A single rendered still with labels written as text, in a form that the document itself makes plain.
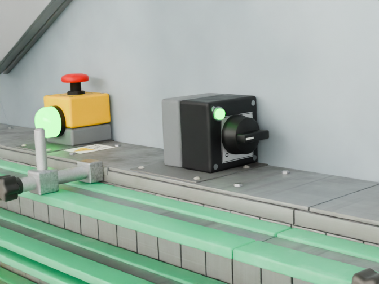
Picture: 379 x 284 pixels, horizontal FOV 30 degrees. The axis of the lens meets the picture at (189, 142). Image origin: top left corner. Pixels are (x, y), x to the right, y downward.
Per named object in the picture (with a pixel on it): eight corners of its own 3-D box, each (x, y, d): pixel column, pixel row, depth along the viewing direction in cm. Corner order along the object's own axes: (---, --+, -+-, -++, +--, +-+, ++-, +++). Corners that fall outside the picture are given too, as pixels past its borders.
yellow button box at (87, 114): (87, 135, 109) (45, 142, 104) (84, 87, 108) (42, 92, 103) (115, 140, 104) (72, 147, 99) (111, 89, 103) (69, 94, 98)
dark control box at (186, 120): (213, 155, 89) (162, 165, 83) (211, 92, 88) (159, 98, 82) (263, 162, 83) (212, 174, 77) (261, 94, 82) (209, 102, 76)
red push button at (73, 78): (57, 97, 103) (55, 74, 102) (79, 94, 105) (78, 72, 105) (72, 98, 100) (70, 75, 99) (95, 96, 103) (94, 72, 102)
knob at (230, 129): (249, 150, 81) (271, 154, 79) (221, 156, 78) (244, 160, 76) (247, 111, 81) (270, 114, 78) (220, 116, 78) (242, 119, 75)
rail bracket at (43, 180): (91, 177, 87) (-9, 199, 79) (87, 119, 86) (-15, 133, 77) (110, 182, 85) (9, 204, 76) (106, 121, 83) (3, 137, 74)
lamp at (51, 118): (49, 134, 103) (31, 138, 101) (47, 104, 102) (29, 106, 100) (66, 137, 100) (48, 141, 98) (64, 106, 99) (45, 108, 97)
